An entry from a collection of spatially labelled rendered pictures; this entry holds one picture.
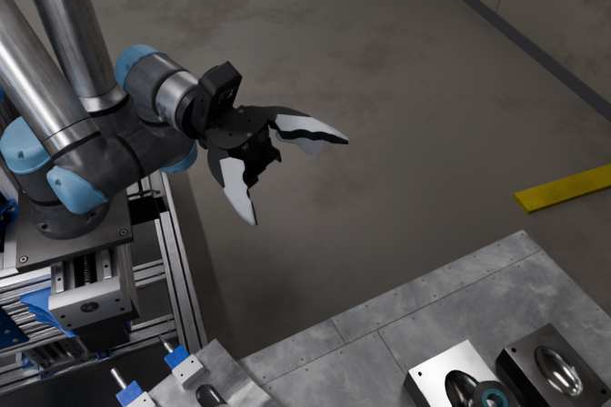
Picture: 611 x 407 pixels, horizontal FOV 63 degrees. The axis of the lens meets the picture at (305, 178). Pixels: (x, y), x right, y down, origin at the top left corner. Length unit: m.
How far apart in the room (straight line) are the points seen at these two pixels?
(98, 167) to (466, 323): 0.87
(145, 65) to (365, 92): 2.47
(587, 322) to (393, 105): 1.97
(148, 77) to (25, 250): 0.55
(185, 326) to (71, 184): 1.20
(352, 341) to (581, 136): 2.27
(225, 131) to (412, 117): 2.42
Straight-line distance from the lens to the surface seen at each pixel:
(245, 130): 0.59
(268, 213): 2.40
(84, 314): 1.12
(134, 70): 0.73
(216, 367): 1.09
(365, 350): 1.16
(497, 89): 3.33
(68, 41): 0.94
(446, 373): 1.10
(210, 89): 0.55
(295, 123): 0.59
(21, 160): 0.99
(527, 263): 1.38
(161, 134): 0.76
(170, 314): 1.90
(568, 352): 1.21
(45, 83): 0.75
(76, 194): 0.73
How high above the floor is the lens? 1.85
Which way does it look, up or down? 47 degrees down
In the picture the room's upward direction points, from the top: straight up
